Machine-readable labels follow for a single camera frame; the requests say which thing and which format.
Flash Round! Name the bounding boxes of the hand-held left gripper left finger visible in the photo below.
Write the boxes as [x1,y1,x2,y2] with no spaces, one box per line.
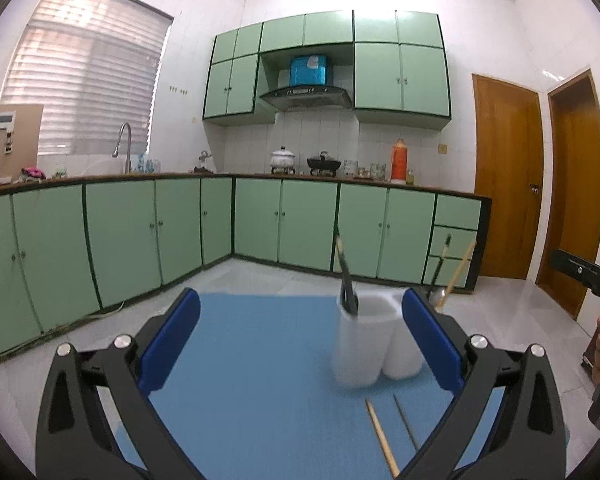
[35,287,203,480]

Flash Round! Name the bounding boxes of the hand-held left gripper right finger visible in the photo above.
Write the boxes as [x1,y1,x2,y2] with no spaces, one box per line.
[397,288,568,480]

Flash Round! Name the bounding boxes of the white utensil holder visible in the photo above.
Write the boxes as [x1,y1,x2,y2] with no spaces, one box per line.
[330,294,425,389]

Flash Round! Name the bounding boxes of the wooden chopstick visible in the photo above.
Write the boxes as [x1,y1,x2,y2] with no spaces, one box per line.
[365,399,402,479]
[436,240,478,310]

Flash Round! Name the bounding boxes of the dark chopstick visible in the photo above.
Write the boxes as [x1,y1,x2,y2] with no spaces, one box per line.
[431,233,453,291]
[393,394,420,452]
[335,227,356,313]
[338,240,360,317]

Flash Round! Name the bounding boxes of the wooden door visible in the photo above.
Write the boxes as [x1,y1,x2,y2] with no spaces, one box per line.
[471,73,545,281]
[535,67,600,321]

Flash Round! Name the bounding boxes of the blue table mat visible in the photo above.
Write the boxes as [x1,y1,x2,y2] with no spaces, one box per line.
[112,290,511,480]

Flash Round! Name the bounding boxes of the green base cabinets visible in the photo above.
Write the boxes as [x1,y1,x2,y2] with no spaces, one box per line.
[0,174,493,363]

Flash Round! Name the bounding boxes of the orange thermos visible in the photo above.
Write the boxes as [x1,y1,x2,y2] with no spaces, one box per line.
[391,137,407,183]

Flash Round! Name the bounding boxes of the metal sink faucet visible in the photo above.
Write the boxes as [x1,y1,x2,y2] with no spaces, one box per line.
[111,121,133,175]

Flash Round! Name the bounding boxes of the black wok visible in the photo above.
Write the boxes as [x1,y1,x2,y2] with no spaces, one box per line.
[306,151,342,177]

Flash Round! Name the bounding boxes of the white cooking pot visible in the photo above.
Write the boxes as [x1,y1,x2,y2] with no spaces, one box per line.
[270,146,297,176]

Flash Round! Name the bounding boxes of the cardboard box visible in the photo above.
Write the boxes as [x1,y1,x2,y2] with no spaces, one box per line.
[0,104,45,188]

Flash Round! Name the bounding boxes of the range hood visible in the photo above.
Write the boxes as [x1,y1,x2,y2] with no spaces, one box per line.
[258,85,353,112]

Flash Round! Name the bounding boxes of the window blinds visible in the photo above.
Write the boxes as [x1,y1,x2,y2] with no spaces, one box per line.
[0,0,175,158]

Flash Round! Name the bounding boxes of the blue box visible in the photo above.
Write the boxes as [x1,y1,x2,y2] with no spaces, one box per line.
[289,53,331,88]

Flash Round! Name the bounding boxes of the green wall cabinets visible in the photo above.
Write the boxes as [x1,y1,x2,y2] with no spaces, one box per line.
[202,9,453,133]

